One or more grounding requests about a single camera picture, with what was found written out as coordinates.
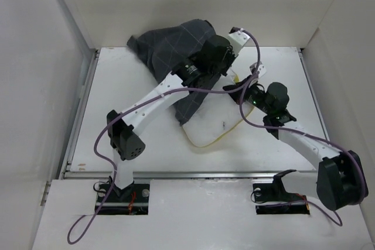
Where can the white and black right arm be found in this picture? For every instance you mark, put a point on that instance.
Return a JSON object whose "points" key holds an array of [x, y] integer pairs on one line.
{"points": [[340, 179]]}

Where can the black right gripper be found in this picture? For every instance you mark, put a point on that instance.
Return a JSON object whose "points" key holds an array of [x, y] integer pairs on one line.
{"points": [[237, 85]]}

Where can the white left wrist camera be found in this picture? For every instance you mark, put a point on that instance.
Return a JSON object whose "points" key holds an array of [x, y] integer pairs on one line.
{"points": [[238, 38]]}

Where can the white pillow with yellow edge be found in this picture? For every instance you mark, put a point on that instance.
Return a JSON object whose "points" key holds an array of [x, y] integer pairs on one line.
{"points": [[217, 116]]}

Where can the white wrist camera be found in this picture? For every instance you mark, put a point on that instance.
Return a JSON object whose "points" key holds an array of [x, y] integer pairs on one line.
{"points": [[258, 69], [238, 38]]}

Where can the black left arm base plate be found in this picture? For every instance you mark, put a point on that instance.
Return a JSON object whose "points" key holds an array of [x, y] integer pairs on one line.
{"points": [[133, 200]]}

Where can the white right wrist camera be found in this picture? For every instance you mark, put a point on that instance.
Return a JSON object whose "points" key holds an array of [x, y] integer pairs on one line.
{"points": [[258, 69]]}

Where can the dark grey checked pillowcase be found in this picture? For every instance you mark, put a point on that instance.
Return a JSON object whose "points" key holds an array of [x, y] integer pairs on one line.
{"points": [[161, 50]]}

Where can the aluminium front table rail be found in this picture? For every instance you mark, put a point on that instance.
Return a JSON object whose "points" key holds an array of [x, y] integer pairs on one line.
{"points": [[172, 175]]}

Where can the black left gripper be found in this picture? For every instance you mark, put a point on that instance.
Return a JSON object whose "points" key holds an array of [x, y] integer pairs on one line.
{"points": [[231, 56]]}

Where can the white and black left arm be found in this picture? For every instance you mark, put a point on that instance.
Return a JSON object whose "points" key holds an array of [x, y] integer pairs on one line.
{"points": [[187, 79]]}

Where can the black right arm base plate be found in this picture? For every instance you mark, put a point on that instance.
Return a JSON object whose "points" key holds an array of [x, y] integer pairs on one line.
{"points": [[272, 200]]}

